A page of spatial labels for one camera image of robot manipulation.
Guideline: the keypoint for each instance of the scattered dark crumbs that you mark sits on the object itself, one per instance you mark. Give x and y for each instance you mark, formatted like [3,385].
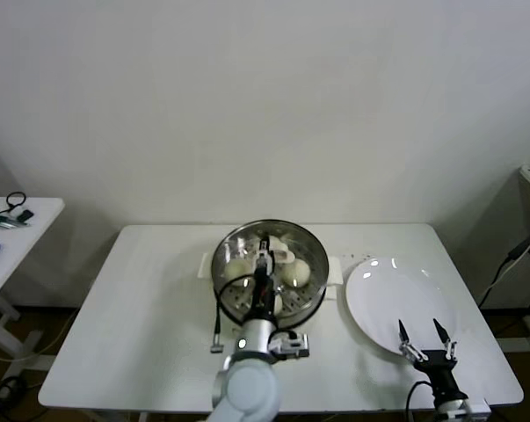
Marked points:
[357,255]

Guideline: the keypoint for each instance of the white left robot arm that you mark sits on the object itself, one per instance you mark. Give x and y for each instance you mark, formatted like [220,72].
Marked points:
[247,387]

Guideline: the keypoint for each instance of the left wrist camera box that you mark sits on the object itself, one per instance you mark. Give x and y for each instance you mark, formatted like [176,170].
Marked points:
[291,345]

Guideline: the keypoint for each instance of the white side table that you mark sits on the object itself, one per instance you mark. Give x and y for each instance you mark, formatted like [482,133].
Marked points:
[31,239]

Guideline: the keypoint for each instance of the stainless steel steamer basket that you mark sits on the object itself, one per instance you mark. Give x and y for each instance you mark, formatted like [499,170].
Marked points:
[313,299]

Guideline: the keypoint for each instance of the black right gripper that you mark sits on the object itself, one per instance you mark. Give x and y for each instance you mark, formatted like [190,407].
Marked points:
[442,373]

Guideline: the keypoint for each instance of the small black gadget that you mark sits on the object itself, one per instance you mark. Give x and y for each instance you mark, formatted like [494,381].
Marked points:
[26,215]

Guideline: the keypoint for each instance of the black power adapter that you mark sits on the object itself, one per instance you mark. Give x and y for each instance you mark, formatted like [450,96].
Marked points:
[523,246]

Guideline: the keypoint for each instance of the round glass pot lid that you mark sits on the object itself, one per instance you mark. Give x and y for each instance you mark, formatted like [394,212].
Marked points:
[310,250]

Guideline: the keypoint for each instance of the white round plate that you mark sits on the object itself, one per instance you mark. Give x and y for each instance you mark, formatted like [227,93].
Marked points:
[396,290]

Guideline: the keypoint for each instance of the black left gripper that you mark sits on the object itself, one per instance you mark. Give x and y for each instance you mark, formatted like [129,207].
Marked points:
[264,294]

